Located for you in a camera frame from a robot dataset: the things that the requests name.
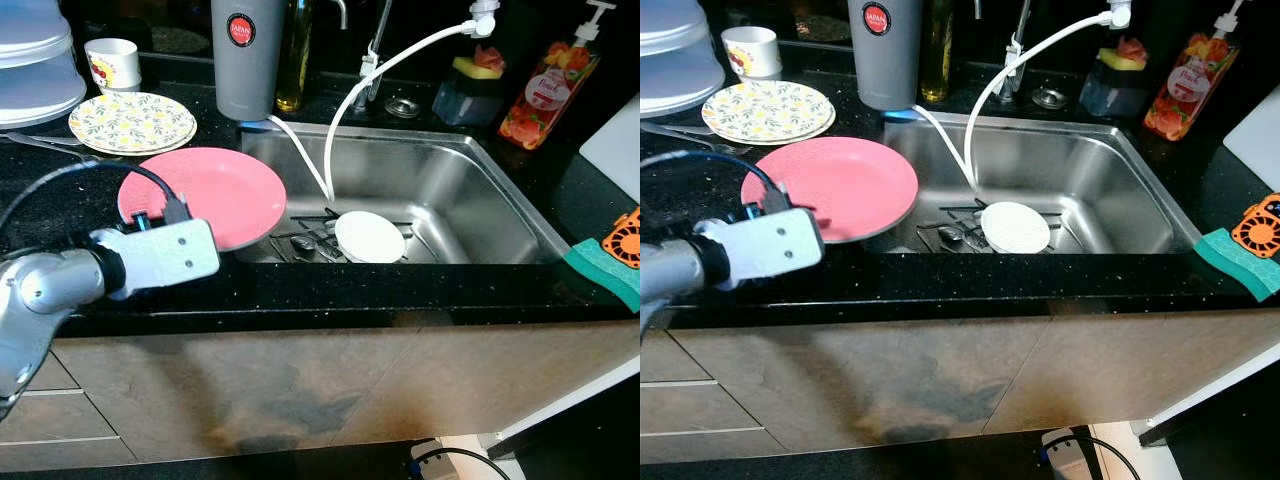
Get pink plate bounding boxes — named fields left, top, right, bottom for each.
left=117, top=147, right=288, bottom=253
left=740, top=137, right=919, bottom=244

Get brown kitchen cabinet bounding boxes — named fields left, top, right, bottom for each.
left=0, top=320, right=641, bottom=471
left=640, top=310, right=1280, bottom=466

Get orange black small device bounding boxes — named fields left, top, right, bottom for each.
left=603, top=207, right=641, bottom=271
left=1230, top=195, right=1280, bottom=259

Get green sponge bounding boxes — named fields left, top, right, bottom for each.
left=562, top=238, right=641, bottom=314
left=1195, top=228, right=1280, bottom=303

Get white cutting board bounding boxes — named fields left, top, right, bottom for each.
left=1222, top=85, right=1280, bottom=166
left=580, top=95, right=641, bottom=186

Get metal utensil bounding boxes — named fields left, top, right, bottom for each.
left=0, top=130, right=86, bottom=156
left=640, top=120, right=731, bottom=146

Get stacked white plastic containers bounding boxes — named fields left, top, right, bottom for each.
left=640, top=0, right=726, bottom=119
left=0, top=0, right=89, bottom=131

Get orange soap pump bottle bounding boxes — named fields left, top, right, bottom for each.
left=498, top=0, right=616, bottom=151
left=1143, top=0, right=1251, bottom=141

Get white trimmed dark panel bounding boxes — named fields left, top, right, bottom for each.
left=485, top=355, right=641, bottom=480
left=1135, top=345, right=1280, bottom=480

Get floral print plate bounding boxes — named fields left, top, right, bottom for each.
left=68, top=92, right=199, bottom=156
left=700, top=80, right=837, bottom=146

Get stainless steel sink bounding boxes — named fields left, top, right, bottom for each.
left=232, top=120, right=571, bottom=266
left=865, top=108, right=1206, bottom=256

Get white floral print cup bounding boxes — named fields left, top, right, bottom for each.
left=720, top=26, right=783, bottom=81
left=84, top=38, right=143, bottom=94

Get dark sponge holder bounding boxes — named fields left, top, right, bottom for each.
left=1078, top=62, right=1146, bottom=119
left=432, top=72, right=501, bottom=128

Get grey canister red label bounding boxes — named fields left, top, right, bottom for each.
left=210, top=0, right=288, bottom=123
left=848, top=0, right=923, bottom=111

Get chrome faucet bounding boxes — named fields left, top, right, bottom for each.
left=1000, top=0, right=1031, bottom=101
left=358, top=0, right=396, bottom=106

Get olive oil bottle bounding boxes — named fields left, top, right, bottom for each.
left=920, top=0, right=953, bottom=104
left=275, top=0, right=314, bottom=113

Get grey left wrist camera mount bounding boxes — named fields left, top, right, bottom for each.
left=695, top=207, right=826, bottom=293
left=88, top=218, right=223, bottom=301

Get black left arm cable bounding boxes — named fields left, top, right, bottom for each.
left=640, top=148, right=796, bottom=221
left=0, top=160, right=193, bottom=231

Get white flexible hose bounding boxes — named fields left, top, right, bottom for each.
left=912, top=0, right=1133, bottom=191
left=262, top=0, right=501, bottom=201

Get white box with black cable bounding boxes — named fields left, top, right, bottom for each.
left=1040, top=428, right=1141, bottom=480
left=408, top=435, right=526, bottom=480

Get black wire sink rack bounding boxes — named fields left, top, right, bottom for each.
left=915, top=198, right=1061, bottom=253
left=270, top=208, right=416, bottom=263

